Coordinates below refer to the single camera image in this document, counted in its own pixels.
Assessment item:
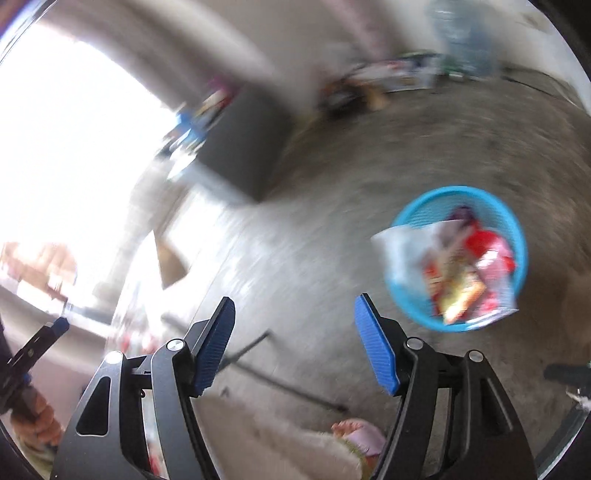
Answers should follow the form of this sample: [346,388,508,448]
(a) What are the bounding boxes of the black box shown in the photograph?
[323,78,365,112]

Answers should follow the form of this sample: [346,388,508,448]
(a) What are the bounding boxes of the person's left hand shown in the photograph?
[11,384,64,449]

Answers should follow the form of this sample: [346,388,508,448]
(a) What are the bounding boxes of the red white paper bag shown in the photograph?
[462,230,516,274]

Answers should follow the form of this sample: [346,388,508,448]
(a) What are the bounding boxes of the large water jug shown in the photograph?
[431,0,502,77]

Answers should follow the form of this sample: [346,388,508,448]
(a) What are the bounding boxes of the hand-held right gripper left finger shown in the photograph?
[50,296,236,480]

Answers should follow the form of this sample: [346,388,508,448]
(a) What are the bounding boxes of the blue plastic wastebasket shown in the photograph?
[385,186,528,333]

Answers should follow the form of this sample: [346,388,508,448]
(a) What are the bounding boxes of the pink slipper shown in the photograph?
[331,418,387,457]

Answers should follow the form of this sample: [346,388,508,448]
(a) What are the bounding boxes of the blue bottle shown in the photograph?
[175,108,204,139]

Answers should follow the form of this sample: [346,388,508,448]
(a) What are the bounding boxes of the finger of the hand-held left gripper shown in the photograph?
[9,318,70,370]

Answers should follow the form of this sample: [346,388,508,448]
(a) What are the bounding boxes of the beige hanging jacket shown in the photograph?
[0,242,77,296]

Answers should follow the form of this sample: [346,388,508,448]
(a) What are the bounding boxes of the clear plastic wrapper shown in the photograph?
[370,220,459,289]

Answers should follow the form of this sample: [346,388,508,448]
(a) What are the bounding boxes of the grey cabinet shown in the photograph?
[194,85,296,201]

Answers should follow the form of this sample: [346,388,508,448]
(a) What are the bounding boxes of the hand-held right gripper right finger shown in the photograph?
[353,293,539,480]

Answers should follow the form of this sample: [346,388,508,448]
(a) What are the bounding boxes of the yellow snack packet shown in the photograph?
[425,258,488,325]

